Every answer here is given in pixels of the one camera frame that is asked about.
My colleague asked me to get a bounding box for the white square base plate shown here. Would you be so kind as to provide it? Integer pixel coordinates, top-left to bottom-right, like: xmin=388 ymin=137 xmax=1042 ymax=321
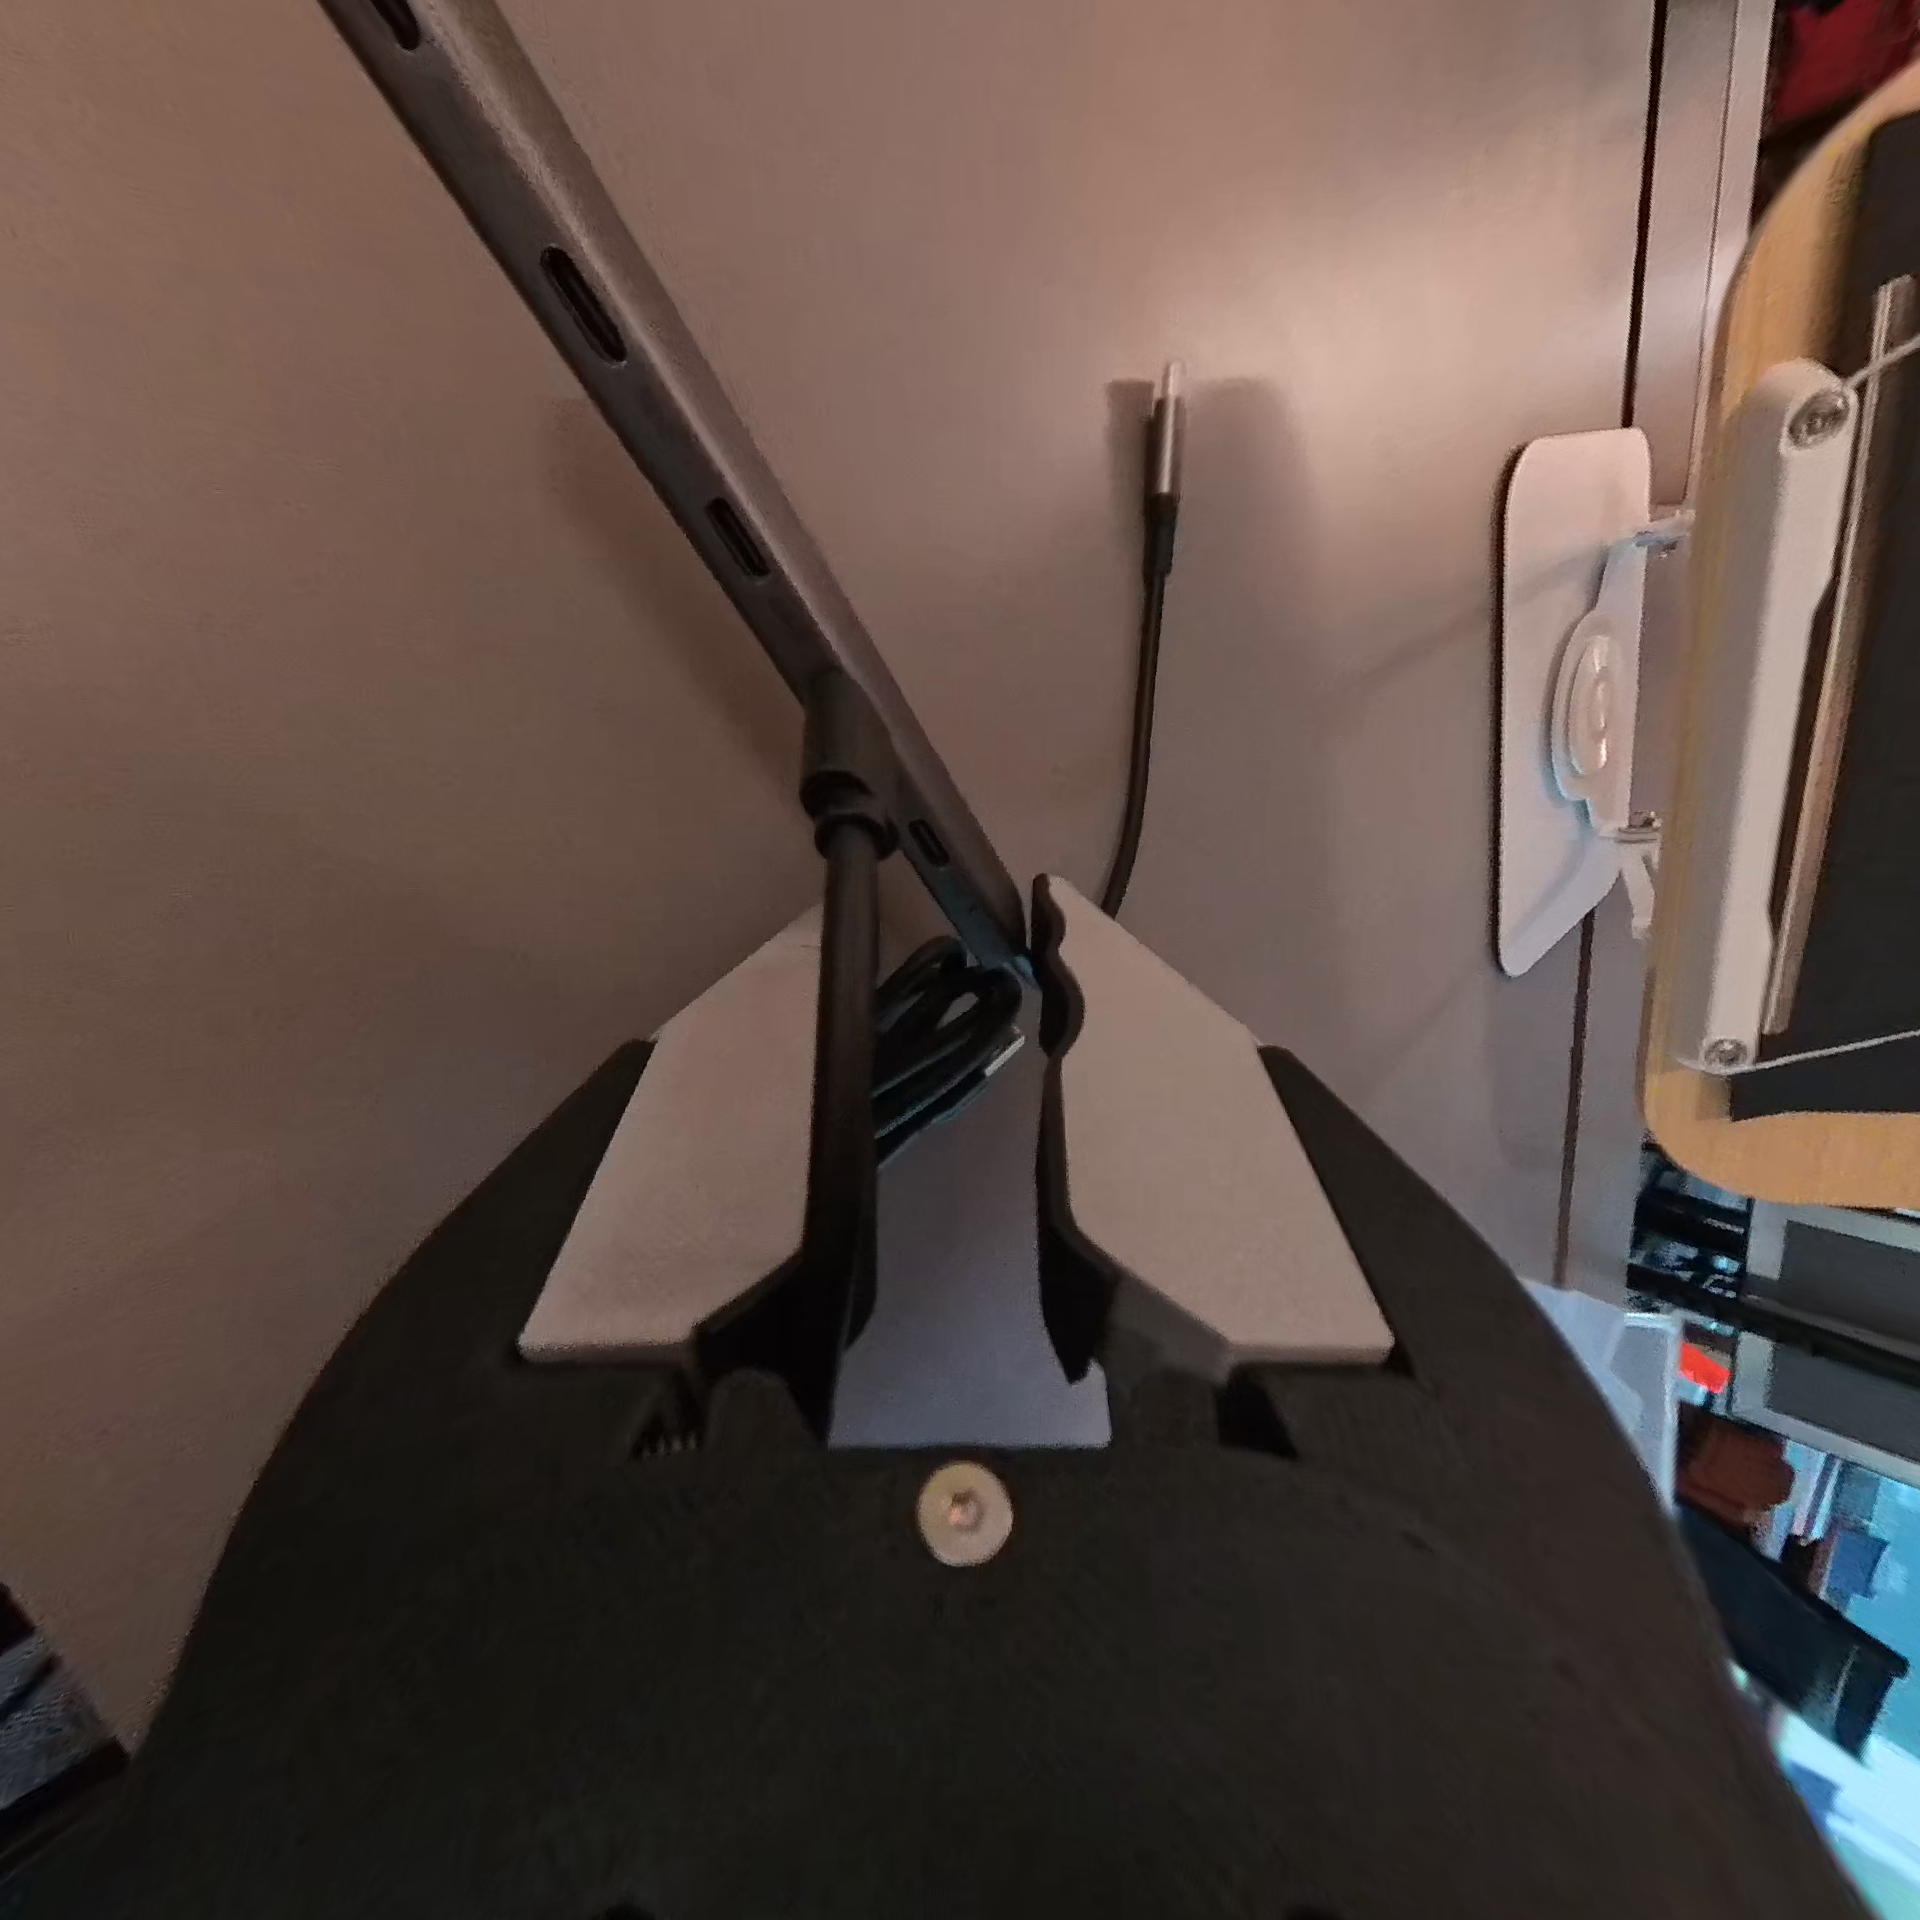
xmin=1491 ymin=426 xmax=1659 ymax=981

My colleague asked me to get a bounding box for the black office chair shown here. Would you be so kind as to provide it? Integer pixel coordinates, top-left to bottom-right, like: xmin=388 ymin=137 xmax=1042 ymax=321
xmin=1671 ymin=1500 xmax=1910 ymax=1758

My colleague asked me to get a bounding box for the white plastic box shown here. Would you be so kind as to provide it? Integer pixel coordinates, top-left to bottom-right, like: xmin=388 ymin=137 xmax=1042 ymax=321
xmin=1522 ymin=1274 xmax=1682 ymax=1502

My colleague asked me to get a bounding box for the dark red cloth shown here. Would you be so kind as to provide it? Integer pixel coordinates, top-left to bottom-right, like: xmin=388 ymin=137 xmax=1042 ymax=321
xmin=1770 ymin=0 xmax=1920 ymax=138

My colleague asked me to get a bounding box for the black usb-c cable silver plug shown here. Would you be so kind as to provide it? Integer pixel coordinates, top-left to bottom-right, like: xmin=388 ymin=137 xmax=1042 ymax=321
xmin=1097 ymin=356 xmax=1189 ymax=920

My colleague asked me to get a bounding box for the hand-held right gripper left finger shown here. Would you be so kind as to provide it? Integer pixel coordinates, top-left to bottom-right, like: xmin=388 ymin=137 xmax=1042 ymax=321
xmin=516 ymin=906 xmax=890 ymax=1447

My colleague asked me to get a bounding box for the white bracket on wooden board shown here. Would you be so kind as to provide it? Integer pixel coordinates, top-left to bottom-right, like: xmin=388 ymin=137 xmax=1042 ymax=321
xmin=1637 ymin=75 xmax=1920 ymax=1215

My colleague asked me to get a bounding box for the brown seat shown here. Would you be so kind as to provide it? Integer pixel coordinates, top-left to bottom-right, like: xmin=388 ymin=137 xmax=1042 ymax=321
xmin=1679 ymin=1410 xmax=1794 ymax=1533

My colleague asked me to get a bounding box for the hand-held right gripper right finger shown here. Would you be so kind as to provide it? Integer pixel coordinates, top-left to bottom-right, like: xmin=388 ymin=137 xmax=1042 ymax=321
xmin=1024 ymin=874 xmax=1400 ymax=1389

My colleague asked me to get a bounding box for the black plugged-in cable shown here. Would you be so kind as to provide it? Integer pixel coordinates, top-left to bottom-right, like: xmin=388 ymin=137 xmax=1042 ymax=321
xmin=802 ymin=667 xmax=902 ymax=1353

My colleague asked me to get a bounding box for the white round swivel joint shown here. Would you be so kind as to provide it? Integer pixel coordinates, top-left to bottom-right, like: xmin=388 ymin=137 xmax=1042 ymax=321
xmin=1552 ymin=511 xmax=1698 ymax=940

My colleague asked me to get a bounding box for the grey laptop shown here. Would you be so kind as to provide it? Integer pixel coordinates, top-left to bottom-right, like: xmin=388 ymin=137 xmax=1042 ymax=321
xmin=318 ymin=0 xmax=1044 ymax=993

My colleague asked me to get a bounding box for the grey mesh fabric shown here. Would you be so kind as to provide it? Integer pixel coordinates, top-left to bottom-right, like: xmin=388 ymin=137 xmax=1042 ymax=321
xmin=0 ymin=1582 xmax=130 ymax=1818

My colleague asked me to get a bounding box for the white metal bracket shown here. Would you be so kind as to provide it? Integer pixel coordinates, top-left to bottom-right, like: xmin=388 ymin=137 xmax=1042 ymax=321
xmin=1650 ymin=356 xmax=1878 ymax=1074

